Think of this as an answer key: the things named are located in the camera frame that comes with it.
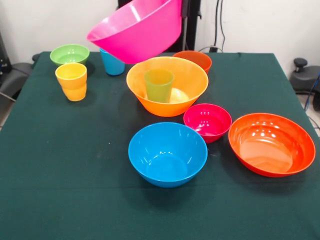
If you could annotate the large orange bowl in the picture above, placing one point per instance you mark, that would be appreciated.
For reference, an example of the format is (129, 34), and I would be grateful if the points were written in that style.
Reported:
(190, 82)

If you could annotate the blue cup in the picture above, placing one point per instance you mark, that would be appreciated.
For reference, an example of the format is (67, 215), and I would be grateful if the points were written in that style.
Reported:
(111, 66)

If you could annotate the wide red-orange bowl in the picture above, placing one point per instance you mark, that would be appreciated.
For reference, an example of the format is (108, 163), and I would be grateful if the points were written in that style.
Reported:
(271, 146)

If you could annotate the blue bowl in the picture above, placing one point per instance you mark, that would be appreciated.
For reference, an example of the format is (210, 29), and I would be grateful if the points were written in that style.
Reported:
(167, 155)

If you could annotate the large magenta bowl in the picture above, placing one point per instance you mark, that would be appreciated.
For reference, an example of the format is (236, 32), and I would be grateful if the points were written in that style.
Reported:
(140, 32)

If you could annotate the small crimson bowl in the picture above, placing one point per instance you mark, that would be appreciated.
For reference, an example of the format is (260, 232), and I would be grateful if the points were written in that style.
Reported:
(207, 122)

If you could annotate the green bowl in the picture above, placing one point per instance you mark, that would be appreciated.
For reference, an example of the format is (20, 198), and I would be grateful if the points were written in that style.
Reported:
(69, 53)

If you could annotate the yellow cup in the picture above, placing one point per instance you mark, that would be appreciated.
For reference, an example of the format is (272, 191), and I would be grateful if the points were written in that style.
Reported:
(71, 76)
(75, 95)

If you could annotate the dark green tablecloth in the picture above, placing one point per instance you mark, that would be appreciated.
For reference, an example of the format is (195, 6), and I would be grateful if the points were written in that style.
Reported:
(200, 200)

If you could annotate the green cup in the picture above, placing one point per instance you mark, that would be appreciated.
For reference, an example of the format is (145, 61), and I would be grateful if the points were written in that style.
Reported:
(158, 87)

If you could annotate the grey pedestal foot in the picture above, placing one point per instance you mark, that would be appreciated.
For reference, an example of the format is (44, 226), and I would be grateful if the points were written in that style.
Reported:
(303, 80)
(12, 80)

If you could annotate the small red-orange bowl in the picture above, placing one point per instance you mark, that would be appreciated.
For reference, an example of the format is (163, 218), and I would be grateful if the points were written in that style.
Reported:
(200, 60)

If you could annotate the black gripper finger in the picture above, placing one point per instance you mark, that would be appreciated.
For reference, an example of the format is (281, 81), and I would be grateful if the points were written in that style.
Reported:
(185, 8)

